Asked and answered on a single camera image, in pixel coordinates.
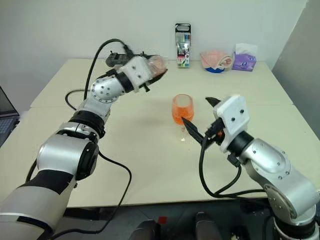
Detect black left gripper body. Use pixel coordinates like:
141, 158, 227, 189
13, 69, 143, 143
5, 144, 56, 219
136, 79, 156, 93

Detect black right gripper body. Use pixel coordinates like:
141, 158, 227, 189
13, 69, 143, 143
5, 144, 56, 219
203, 118, 227, 147

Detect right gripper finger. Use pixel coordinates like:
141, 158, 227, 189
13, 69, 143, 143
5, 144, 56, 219
181, 116, 206, 147
205, 96, 222, 108

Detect orange wine glass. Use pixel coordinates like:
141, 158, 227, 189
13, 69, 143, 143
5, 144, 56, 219
171, 93, 195, 143

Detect blue bowl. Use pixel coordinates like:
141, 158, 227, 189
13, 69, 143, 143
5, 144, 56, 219
204, 65, 225, 74

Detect marker pen box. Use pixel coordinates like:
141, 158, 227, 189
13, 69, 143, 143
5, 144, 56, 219
174, 23, 192, 69

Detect pink towel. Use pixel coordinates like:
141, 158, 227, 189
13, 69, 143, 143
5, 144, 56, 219
199, 49, 235, 70

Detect purple tissue box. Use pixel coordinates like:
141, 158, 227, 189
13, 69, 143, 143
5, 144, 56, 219
231, 42, 259, 73

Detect dark rounded shape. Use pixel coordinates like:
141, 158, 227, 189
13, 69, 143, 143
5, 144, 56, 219
134, 219, 161, 240
194, 211, 224, 240

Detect laptop computer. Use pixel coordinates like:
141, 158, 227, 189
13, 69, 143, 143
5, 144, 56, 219
0, 84, 21, 148

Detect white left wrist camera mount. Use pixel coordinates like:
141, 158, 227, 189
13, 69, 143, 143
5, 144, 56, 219
121, 56, 154, 94

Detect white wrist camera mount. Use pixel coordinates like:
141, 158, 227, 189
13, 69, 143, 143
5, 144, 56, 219
121, 56, 154, 94
215, 94, 250, 153

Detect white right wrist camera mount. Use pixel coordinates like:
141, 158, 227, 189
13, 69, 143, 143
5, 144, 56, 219
215, 94, 250, 153

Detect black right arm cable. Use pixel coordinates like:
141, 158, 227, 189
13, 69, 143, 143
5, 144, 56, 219
198, 128, 270, 200

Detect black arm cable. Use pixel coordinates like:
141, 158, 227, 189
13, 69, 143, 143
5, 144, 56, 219
198, 128, 270, 200
24, 38, 133, 240

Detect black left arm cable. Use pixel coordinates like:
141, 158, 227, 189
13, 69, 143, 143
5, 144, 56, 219
24, 38, 133, 240

